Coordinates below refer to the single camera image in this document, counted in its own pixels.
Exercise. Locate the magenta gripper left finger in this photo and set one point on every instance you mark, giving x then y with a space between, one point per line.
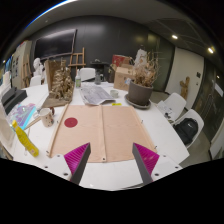
77 160

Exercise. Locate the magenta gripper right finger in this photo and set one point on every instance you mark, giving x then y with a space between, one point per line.
146 161

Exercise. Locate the dark red round coaster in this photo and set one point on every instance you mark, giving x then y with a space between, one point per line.
70 122

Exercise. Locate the beige canvas cloth mat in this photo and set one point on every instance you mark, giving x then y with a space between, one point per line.
110 130

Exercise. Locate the yellow plastic bottle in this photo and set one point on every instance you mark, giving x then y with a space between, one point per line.
24 140

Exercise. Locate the black backpack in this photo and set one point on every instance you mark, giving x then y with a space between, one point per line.
186 130

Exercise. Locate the white polka dot mug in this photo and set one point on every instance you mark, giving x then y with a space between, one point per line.
46 117

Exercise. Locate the white chair right far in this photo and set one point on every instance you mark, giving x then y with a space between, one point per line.
172 107

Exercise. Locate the white chair right near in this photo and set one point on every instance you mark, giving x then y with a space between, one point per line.
192 114

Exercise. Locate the colourful painting sheet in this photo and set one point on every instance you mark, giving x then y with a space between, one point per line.
21 114

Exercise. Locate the small white cup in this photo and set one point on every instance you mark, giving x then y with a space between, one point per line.
114 93

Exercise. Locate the small clear bottle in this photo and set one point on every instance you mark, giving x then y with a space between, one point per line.
78 79

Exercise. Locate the wooden figure by door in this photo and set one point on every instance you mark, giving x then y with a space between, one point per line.
184 87

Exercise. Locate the grey pitcher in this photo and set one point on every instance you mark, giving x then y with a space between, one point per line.
98 79

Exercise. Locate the white chair behind table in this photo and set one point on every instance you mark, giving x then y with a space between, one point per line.
87 73

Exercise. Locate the cardboard box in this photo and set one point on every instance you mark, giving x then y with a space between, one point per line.
123 76

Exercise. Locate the black box stack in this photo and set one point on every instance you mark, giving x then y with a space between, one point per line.
12 98

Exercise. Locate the dried plant in grey pot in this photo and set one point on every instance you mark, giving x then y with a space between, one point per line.
146 71

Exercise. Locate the wooden easel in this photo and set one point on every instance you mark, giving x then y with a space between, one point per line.
77 59

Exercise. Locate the white plaster bust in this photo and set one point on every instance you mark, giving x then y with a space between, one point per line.
38 67

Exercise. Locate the black wall screen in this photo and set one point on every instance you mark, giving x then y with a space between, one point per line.
55 44

